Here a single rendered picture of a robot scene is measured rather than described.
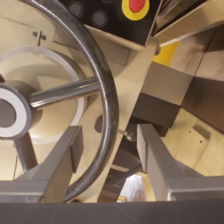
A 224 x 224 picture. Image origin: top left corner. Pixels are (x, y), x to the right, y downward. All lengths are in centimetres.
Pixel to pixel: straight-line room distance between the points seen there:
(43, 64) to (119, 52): 20
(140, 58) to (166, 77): 72
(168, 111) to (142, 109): 18
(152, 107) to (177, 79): 25
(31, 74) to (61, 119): 11
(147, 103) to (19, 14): 90
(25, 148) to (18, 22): 34
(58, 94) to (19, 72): 15
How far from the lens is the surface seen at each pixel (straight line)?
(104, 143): 24
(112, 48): 45
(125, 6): 36
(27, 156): 32
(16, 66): 39
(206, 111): 96
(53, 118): 37
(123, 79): 46
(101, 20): 35
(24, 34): 51
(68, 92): 24
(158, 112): 120
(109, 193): 154
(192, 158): 94
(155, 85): 116
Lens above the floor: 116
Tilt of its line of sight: 5 degrees down
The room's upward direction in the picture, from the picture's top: 72 degrees counter-clockwise
